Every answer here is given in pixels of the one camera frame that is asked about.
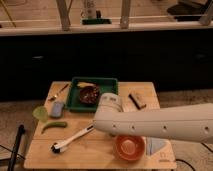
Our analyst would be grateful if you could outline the black stand pole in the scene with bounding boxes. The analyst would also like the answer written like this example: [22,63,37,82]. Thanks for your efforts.
[7,124,25,171]

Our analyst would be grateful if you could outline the black floor cable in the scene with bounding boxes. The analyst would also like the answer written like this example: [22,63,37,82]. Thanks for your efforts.
[175,142,213,171]

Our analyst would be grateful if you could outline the light green cup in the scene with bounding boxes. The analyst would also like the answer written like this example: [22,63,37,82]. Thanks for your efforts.
[33,106,48,122]

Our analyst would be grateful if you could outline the folded blue cloth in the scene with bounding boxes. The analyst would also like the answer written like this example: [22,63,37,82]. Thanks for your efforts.
[146,137,166,156]

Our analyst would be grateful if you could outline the dark brown bowl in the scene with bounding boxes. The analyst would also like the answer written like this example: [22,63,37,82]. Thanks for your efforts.
[79,86,100,105]

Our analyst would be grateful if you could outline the wooden frame post right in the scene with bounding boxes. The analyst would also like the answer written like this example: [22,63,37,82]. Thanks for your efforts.
[120,0,131,29]

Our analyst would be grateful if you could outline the green plastic tray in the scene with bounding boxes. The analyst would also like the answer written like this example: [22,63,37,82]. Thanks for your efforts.
[66,77,118,113]

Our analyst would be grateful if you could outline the wooden frame post left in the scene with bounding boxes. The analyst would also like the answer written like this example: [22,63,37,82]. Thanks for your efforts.
[56,0,70,31]

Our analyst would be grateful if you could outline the wooden frame post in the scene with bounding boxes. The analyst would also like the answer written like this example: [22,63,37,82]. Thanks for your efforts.
[120,0,131,29]
[56,0,70,31]

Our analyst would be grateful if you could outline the orange bowl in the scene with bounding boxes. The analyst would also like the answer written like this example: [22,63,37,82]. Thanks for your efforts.
[113,135,145,161]

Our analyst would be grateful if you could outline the white dish brush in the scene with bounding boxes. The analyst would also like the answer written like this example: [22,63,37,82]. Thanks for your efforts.
[51,125,94,153]

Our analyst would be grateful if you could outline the metal spoon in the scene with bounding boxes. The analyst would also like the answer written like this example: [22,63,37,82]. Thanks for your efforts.
[48,84,69,101]

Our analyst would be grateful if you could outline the green pepper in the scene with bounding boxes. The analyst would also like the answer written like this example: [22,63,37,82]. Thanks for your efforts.
[41,122,68,134]

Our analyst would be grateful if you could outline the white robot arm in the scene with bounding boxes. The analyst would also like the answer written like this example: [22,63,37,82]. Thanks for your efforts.
[93,93,213,144]

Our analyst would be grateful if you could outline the yellow banana piece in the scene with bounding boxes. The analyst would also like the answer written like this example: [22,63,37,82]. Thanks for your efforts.
[77,82,96,88]

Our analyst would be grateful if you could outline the brown black block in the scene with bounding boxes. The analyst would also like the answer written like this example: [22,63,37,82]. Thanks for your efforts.
[129,92,146,110]

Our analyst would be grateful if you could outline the blue sponge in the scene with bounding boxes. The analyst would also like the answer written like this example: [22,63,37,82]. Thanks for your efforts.
[50,101,64,118]

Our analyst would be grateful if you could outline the green shelf tray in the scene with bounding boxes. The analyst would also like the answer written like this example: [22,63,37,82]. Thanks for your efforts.
[82,18,111,25]

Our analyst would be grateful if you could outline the white bottle on shelf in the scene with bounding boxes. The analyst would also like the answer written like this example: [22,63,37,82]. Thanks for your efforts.
[83,0,96,19]

